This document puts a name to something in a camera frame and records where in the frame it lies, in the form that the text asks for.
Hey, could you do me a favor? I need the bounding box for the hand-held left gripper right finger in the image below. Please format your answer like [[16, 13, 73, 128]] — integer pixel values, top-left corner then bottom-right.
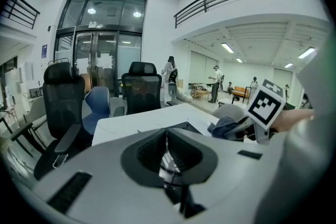
[[166, 128, 287, 224]]

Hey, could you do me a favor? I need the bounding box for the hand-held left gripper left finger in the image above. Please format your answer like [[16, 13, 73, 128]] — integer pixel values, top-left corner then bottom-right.
[[33, 128, 190, 224]]

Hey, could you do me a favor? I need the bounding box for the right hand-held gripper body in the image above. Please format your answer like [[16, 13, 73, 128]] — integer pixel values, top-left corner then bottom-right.
[[243, 78, 287, 145]]

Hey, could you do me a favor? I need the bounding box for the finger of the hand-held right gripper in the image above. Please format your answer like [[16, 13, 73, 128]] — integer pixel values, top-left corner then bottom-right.
[[223, 116, 254, 142]]

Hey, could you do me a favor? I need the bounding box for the dark blue cloth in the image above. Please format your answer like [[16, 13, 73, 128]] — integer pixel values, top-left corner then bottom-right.
[[207, 116, 238, 140]]

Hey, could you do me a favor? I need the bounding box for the white portable gas stove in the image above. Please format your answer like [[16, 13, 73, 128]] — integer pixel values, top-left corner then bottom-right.
[[136, 120, 220, 140]]

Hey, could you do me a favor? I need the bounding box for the person's right forearm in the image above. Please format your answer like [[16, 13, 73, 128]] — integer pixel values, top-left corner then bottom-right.
[[269, 109, 315, 134]]

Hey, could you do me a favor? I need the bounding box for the grey shell chair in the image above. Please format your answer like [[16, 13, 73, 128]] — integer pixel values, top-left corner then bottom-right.
[[212, 105, 246, 120]]

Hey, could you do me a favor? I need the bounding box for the low wooden table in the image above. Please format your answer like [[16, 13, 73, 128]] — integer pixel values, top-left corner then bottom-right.
[[191, 88, 209, 100]]

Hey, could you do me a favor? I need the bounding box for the blue shell chair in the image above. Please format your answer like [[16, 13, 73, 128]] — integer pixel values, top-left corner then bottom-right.
[[81, 86, 111, 136]]

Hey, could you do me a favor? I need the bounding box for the white floor cushion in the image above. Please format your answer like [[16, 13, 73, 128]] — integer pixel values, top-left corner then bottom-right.
[[176, 88, 194, 103]]

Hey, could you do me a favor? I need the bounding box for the black high-back office chair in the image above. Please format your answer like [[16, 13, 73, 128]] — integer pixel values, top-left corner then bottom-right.
[[10, 62, 87, 182]]

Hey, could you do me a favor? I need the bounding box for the grey round-faced appliance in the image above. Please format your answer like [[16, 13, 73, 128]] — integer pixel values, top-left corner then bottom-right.
[[167, 81, 179, 107]]

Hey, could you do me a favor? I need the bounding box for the beige chair with black legs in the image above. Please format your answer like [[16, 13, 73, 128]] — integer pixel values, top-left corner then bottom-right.
[[23, 95, 48, 140]]

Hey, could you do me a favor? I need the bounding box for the black mesh office chair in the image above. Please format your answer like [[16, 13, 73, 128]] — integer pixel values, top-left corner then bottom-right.
[[121, 61, 163, 116]]

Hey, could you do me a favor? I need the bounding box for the white paper notice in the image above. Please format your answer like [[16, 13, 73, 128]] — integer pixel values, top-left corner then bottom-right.
[[98, 54, 113, 69], [75, 57, 90, 70]]

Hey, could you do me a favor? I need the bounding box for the white shelf unit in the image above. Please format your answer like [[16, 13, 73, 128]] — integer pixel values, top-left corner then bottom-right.
[[4, 61, 35, 105]]

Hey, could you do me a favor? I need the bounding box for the black balcony railing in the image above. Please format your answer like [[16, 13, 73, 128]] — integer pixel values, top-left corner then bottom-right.
[[173, 0, 320, 29], [1, 0, 41, 30]]

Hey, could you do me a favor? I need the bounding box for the glass entrance door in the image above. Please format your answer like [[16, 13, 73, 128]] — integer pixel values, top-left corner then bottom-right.
[[54, 0, 148, 100]]

